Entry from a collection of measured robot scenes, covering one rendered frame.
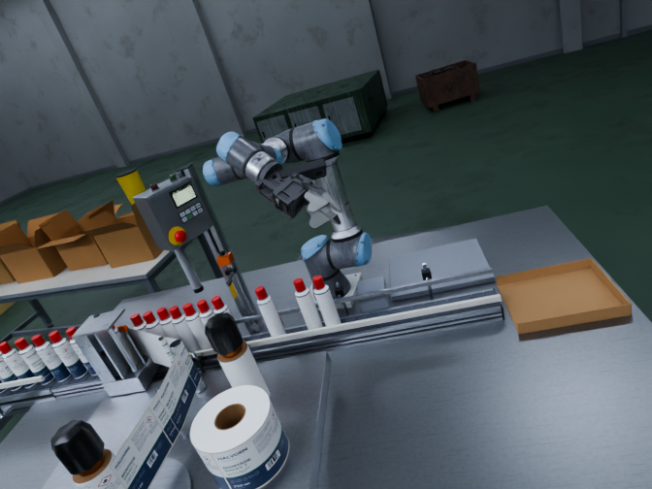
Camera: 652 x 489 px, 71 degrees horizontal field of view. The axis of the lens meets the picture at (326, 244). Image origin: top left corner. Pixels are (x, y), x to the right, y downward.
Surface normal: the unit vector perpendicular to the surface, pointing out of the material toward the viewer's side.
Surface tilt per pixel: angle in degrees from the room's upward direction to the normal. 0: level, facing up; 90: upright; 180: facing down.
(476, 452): 0
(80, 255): 91
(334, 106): 90
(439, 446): 0
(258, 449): 90
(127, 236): 90
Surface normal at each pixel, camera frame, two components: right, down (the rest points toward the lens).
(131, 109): -0.24, 0.49
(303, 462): -0.29, -0.86
